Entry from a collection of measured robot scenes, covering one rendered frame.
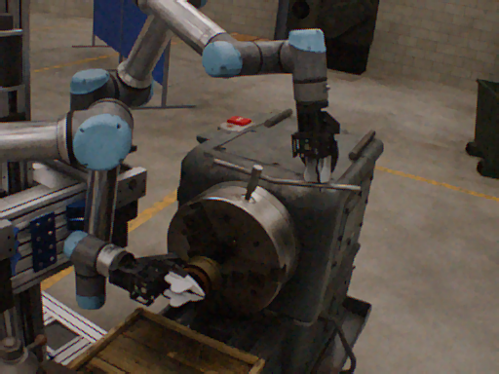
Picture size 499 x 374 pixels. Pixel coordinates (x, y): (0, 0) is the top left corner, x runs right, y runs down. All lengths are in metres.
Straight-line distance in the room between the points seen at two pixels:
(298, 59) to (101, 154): 0.45
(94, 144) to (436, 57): 10.28
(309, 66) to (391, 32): 10.09
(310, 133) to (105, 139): 0.42
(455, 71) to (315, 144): 10.06
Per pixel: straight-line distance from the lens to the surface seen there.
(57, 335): 2.38
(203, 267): 1.16
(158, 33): 1.51
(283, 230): 1.23
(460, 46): 11.07
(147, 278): 1.12
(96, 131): 1.07
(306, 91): 1.10
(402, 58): 11.18
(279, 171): 1.35
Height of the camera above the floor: 1.75
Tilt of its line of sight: 23 degrees down
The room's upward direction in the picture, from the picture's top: 7 degrees clockwise
